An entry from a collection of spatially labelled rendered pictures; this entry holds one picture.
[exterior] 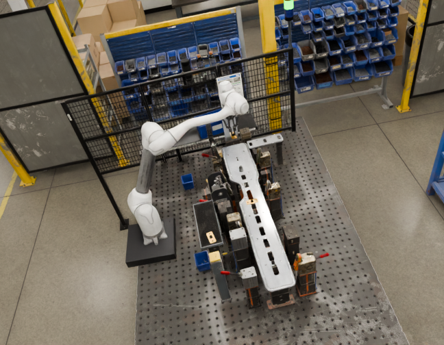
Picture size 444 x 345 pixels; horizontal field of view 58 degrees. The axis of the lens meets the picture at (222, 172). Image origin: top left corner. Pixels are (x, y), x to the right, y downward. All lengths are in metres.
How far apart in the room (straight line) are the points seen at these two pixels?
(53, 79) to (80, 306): 2.26
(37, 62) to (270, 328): 3.29
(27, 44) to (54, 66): 0.30
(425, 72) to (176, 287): 3.74
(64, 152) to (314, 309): 3.49
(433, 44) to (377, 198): 1.86
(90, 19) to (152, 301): 4.76
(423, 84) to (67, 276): 4.42
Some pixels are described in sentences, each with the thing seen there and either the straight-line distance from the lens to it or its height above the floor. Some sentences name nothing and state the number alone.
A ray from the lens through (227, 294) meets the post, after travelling 2.72.
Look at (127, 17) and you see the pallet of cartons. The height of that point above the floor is 0.79.
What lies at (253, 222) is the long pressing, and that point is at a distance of 2.72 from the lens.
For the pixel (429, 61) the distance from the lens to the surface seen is 5.20.
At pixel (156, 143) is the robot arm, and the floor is 1.50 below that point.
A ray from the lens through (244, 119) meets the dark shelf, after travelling 3.53.
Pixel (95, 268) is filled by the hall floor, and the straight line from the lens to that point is 4.15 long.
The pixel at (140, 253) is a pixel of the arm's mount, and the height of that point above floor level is 0.77.
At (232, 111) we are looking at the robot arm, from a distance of 2.64.
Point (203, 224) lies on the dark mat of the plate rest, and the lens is 2.56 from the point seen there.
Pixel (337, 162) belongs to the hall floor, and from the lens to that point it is 4.58.
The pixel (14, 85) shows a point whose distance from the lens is 4.69.
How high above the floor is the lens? 3.10
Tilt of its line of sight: 43 degrees down
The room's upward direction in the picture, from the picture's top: 12 degrees counter-clockwise
